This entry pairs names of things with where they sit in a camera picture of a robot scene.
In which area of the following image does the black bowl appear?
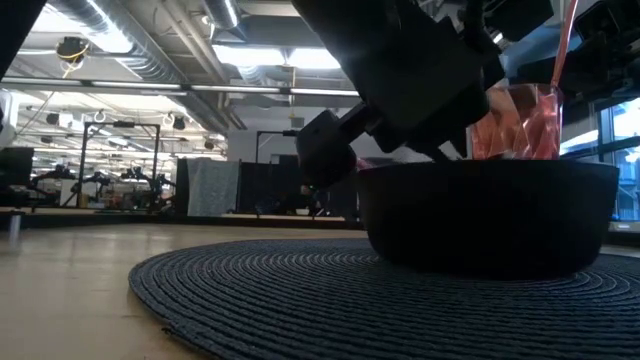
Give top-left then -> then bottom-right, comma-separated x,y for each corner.
355,158 -> 621,281

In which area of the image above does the grey fabric cover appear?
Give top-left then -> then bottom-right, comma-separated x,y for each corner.
185,157 -> 241,217

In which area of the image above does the ceiling camera with yellow cable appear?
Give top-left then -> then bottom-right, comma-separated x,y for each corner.
54,35 -> 92,79

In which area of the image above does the large window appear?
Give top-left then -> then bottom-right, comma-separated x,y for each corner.
559,97 -> 640,221

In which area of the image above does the round dark blue woven placemat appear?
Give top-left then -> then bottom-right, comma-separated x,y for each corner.
127,238 -> 640,360

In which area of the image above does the black station frame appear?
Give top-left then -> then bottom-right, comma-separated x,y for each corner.
78,120 -> 162,211
254,129 -> 301,216

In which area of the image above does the long white light bar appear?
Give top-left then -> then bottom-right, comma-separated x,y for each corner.
0,76 -> 361,99

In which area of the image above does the black partition screen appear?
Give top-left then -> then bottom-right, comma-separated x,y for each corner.
238,159 -> 359,217

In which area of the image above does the pink handled utensil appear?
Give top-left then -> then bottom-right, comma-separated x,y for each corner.
549,0 -> 581,89

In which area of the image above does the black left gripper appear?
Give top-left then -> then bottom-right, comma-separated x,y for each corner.
329,19 -> 505,162

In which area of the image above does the round silver air duct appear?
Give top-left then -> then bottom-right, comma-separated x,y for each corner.
202,0 -> 242,30

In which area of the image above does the large ribbed air duct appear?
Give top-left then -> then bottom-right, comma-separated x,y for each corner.
47,0 -> 249,131

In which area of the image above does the orange translucent cup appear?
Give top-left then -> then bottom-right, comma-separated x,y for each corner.
469,83 -> 565,161

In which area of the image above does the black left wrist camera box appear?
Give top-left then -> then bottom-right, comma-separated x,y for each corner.
294,102 -> 376,191

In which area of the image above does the dark monitor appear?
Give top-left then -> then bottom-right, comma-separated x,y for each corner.
0,146 -> 35,189

